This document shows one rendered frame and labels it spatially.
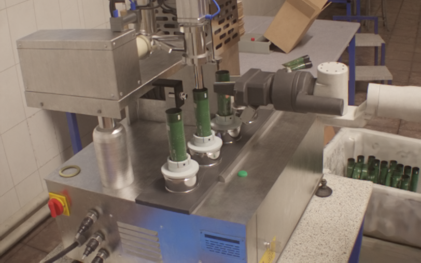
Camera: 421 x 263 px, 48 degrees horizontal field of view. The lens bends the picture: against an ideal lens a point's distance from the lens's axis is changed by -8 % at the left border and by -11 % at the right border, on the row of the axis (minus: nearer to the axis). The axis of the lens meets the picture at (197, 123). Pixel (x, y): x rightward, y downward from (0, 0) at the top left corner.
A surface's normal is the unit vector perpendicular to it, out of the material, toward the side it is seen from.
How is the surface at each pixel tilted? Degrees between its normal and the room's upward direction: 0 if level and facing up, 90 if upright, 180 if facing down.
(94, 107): 90
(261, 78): 0
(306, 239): 0
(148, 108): 90
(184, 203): 0
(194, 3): 90
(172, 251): 90
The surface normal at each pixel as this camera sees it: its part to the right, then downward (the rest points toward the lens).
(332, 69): -0.11, -0.89
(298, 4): -0.59, 0.66
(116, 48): 0.89, 0.11
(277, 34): -0.44, 0.40
